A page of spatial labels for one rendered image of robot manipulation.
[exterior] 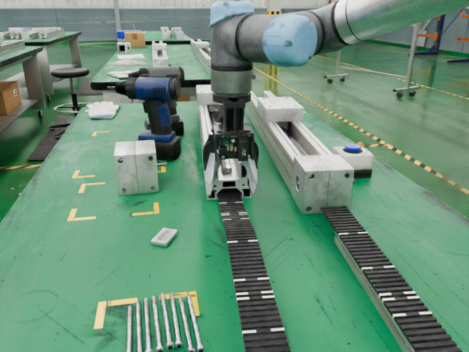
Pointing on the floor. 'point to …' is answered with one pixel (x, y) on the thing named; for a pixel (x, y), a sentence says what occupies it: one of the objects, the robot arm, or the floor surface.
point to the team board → (384, 73)
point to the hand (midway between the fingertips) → (230, 188)
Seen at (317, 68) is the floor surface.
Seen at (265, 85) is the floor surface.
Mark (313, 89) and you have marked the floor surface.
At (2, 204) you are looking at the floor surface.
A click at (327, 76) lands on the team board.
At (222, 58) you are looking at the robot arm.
